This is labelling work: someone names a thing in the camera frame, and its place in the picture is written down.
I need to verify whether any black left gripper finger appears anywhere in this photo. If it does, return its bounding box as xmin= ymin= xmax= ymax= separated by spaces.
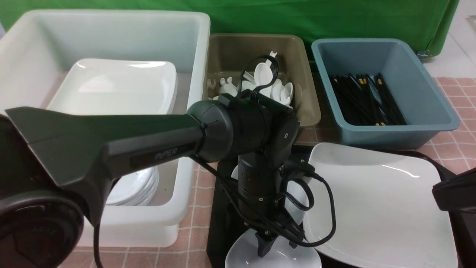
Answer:
xmin=255 ymin=230 xmax=279 ymax=258

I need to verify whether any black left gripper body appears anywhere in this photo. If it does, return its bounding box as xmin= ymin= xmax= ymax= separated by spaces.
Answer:
xmin=238 ymin=151 xmax=298 ymax=239

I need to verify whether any white bowl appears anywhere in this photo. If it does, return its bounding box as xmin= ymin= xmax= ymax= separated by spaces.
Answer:
xmin=225 ymin=229 xmax=322 ymax=268

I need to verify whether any white small dish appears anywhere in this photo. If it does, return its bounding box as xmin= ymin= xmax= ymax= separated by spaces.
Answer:
xmin=231 ymin=164 xmax=311 ymax=224

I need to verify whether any large white square plate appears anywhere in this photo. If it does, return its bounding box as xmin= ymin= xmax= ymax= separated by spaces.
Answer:
xmin=308 ymin=143 xmax=459 ymax=268

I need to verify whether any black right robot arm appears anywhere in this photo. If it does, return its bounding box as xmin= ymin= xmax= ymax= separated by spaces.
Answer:
xmin=432 ymin=168 xmax=476 ymax=268

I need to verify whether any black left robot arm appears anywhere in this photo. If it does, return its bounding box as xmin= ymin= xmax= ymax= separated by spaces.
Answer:
xmin=1 ymin=90 xmax=299 ymax=268

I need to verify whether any black serving tray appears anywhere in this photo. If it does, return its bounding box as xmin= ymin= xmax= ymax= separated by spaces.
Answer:
xmin=206 ymin=145 xmax=476 ymax=268

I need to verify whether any pile of white spoons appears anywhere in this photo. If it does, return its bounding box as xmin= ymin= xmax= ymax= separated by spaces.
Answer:
xmin=206 ymin=51 xmax=294 ymax=109

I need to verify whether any upright white spoon in bin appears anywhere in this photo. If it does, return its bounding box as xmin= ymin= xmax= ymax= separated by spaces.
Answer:
xmin=254 ymin=63 xmax=274 ymax=98

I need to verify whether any pile of black chopsticks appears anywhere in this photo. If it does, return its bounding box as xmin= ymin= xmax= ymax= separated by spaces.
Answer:
xmin=329 ymin=73 xmax=408 ymax=127

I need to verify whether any stack of white bowls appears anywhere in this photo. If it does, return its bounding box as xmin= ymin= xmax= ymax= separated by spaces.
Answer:
xmin=106 ymin=167 xmax=159 ymax=206

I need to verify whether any olive green plastic bin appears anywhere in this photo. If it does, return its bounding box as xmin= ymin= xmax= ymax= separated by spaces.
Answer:
xmin=203 ymin=33 xmax=321 ymax=146

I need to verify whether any blue plastic bin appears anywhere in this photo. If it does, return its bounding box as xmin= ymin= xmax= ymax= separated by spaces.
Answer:
xmin=311 ymin=38 xmax=460 ymax=149

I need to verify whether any stack of white square plates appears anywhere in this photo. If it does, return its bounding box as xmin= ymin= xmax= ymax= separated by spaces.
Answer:
xmin=46 ymin=59 xmax=177 ymax=115

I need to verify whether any green backdrop cloth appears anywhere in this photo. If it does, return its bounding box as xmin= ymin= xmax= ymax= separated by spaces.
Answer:
xmin=0 ymin=0 xmax=459 ymax=56

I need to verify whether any large white plastic tub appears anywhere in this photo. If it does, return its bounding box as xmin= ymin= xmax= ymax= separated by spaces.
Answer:
xmin=0 ymin=10 xmax=210 ymax=248

